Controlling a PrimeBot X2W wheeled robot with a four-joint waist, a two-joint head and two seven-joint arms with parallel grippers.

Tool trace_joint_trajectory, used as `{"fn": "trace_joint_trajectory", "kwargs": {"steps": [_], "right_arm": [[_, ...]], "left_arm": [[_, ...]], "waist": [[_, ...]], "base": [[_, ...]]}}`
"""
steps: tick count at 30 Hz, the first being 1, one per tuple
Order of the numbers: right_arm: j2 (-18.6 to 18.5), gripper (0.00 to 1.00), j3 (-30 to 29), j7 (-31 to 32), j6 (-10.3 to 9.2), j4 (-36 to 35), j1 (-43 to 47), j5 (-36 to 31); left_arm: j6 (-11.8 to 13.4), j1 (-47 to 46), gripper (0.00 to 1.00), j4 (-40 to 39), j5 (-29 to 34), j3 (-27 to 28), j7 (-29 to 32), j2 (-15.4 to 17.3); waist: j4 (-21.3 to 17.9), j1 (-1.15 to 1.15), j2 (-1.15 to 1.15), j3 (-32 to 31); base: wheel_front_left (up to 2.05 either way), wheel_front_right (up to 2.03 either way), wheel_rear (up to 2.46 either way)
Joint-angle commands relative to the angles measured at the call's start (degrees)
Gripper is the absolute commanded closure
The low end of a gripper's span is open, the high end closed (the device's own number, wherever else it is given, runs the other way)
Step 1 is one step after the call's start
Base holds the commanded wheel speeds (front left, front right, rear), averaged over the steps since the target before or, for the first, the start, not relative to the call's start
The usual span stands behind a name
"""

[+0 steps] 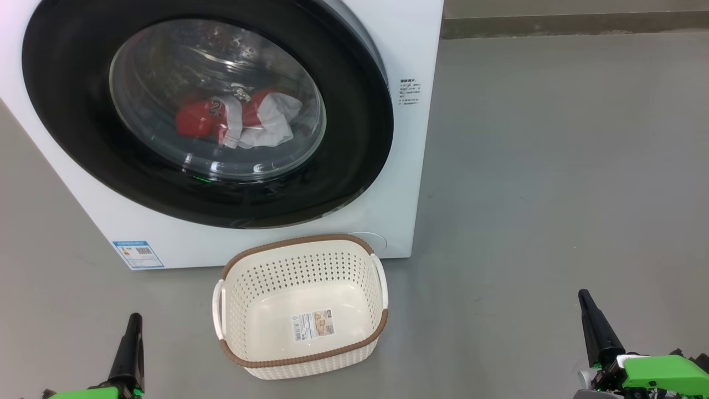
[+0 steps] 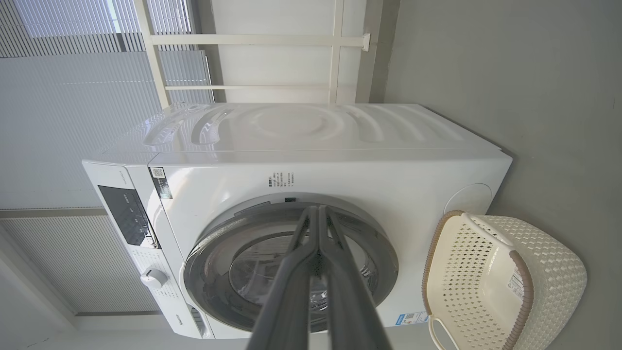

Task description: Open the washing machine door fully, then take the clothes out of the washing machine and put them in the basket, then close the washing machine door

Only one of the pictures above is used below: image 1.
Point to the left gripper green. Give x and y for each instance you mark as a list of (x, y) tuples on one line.
[(88, 394)]

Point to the blue energy label sticker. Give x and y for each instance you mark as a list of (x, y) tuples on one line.
[(138, 255)]

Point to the red and white garment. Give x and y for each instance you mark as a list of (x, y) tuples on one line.
[(199, 119)]

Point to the round white filter cover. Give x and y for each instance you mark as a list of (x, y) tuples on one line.
[(374, 244)]

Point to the printed product label sticker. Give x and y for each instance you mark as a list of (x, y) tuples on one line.
[(313, 325)]

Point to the small printed text label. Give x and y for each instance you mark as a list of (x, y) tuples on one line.
[(409, 91)]

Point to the stainless steel washer drum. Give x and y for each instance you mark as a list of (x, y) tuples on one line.
[(166, 72)]

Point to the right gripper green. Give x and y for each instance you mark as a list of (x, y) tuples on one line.
[(664, 374)]

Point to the black round glass washer door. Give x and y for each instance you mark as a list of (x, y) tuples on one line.
[(72, 111)]

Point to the cream laundry basket brown rim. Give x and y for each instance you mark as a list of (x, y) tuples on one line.
[(266, 310)]

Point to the white front-load washing machine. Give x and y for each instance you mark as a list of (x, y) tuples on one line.
[(232, 244)]

